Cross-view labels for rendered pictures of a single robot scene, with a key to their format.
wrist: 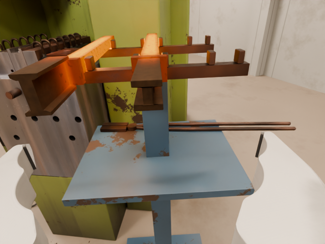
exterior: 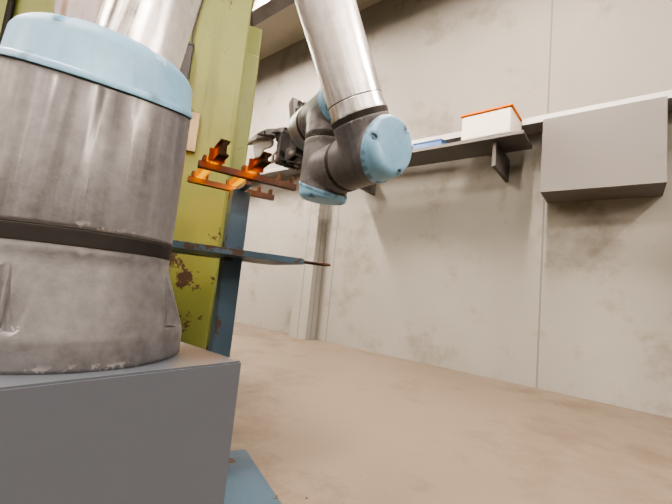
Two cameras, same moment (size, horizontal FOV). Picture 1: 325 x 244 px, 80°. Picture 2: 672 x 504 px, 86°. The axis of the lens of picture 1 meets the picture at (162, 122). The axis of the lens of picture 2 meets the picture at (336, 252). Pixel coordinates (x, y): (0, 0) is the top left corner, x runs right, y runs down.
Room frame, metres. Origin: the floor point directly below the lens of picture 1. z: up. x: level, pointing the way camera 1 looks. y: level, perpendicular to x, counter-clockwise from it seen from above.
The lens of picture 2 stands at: (-0.81, 0.29, 0.67)
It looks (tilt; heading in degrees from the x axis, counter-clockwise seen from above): 6 degrees up; 331
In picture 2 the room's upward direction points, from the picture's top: 6 degrees clockwise
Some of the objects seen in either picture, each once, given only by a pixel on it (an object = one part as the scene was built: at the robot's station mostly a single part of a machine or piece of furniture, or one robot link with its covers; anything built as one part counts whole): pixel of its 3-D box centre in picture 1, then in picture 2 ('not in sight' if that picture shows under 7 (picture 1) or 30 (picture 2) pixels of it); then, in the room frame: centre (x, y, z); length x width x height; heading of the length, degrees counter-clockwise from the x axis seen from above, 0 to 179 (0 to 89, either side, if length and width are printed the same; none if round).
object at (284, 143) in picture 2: not in sight; (294, 144); (-0.04, 0.01, 1.00); 0.12 x 0.08 x 0.09; 1
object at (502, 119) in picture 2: not in sight; (491, 131); (1.35, -2.38, 2.26); 0.46 x 0.38 x 0.25; 22
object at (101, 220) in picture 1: (96, 171); not in sight; (0.92, 0.43, 0.23); 0.56 x 0.38 x 0.47; 172
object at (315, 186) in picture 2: not in sight; (328, 170); (-0.22, 0.01, 0.89); 0.12 x 0.09 x 0.12; 5
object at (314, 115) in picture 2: not in sight; (329, 116); (-0.20, 0.01, 1.00); 0.12 x 0.09 x 0.10; 1
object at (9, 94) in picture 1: (13, 93); not in sight; (0.63, 0.49, 0.87); 0.04 x 0.03 x 0.03; 172
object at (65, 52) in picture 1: (69, 60); not in sight; (0.75, 0.33, 0.95); 0.12 x 0.09 x 0.07; 172
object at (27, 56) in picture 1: (49, 50); not in sight; (0.92, 0.49, 0.96); 0.42 x 0.20 x 0.09; 172
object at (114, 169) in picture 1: (157, 152); (231, 254); (0.43, 0.02, 0.75); 0.40 x 0.30 x 0.02; 91
